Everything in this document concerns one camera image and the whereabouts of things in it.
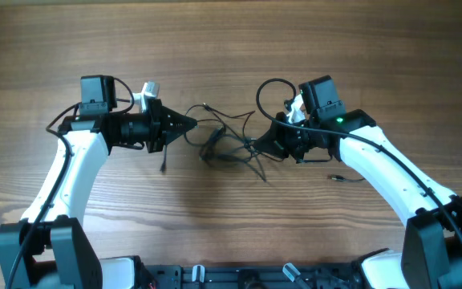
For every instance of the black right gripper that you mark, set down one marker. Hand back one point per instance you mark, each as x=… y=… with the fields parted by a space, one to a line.
x=273 y=141

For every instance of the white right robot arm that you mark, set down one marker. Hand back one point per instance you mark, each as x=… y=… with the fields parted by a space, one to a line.
x=431 y=213

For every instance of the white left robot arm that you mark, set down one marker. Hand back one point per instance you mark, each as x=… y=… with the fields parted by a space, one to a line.
x=47 y=247

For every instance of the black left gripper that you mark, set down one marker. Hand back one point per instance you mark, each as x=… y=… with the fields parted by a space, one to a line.
x=161 y=132

